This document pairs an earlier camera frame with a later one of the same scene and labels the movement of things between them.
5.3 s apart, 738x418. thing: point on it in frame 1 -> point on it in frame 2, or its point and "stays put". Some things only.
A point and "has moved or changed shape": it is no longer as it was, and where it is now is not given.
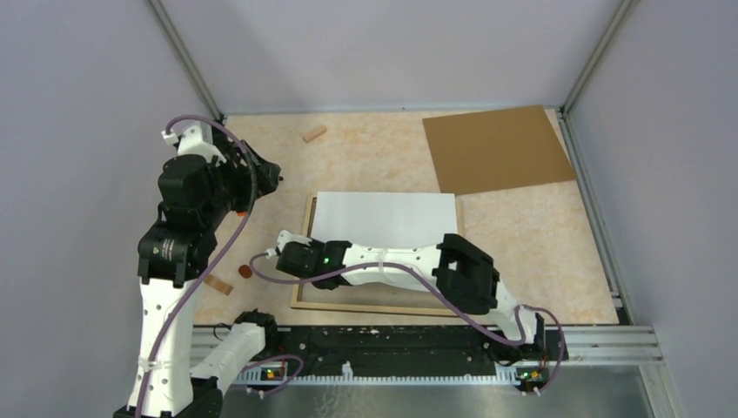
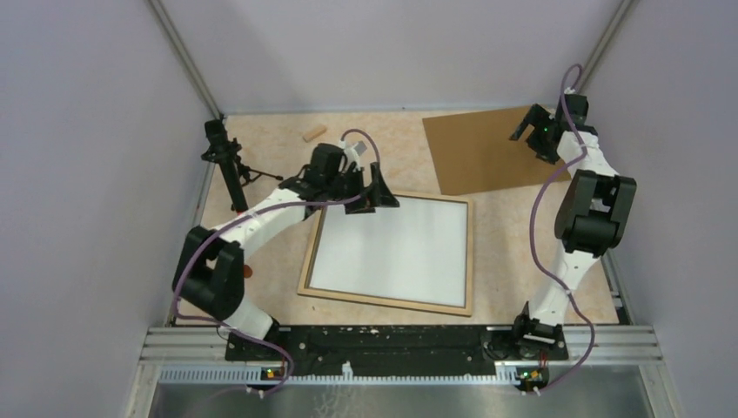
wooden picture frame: [361, 299] has moved or changed shape
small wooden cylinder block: [307, 138] stays put
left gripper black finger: [266, 176] -> [379, 186]
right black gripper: [315, 244] -> [537, 117]
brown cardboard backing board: [496, 148] stays put
